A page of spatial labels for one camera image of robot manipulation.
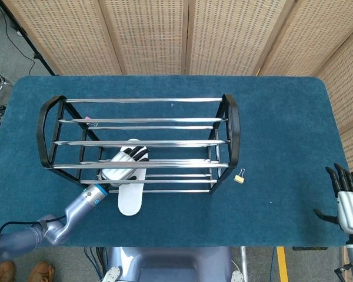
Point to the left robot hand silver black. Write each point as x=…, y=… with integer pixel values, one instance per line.
x=119, y=173

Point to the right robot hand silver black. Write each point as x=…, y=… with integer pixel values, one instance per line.
x=351, y=211

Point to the white slipper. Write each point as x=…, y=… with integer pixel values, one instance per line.
x=129, y=202

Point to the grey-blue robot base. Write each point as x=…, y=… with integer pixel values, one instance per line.
x=188, y=264

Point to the left robot arm grey-blue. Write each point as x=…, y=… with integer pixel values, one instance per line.
x=82, y=202

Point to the black shoe rack chrome bars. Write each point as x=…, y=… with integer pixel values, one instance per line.
x=234, y=132

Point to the pink binder clip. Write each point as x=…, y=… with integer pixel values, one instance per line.
x=88, y=118

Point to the blue carpet table mat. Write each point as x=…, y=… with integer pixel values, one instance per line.
x=282, y=132

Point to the yellow binder clip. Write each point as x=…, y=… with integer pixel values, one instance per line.
x=239, y=179

